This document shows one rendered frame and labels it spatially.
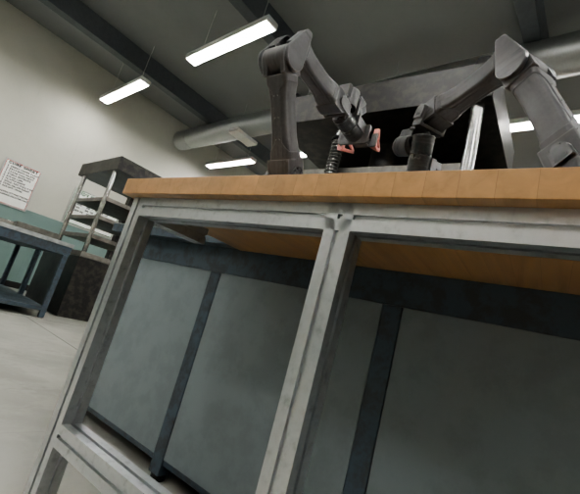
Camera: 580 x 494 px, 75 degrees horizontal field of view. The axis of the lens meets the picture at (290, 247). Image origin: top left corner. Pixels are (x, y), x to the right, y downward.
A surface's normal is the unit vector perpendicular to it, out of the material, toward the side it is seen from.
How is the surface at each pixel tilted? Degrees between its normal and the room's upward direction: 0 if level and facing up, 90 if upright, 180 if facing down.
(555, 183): 90
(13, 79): 90
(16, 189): 90
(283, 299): 90
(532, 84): 99
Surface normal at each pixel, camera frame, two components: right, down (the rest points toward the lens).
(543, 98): -0.86, -0.34
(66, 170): 0.75, 0.06
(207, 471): -0.55, -0.32
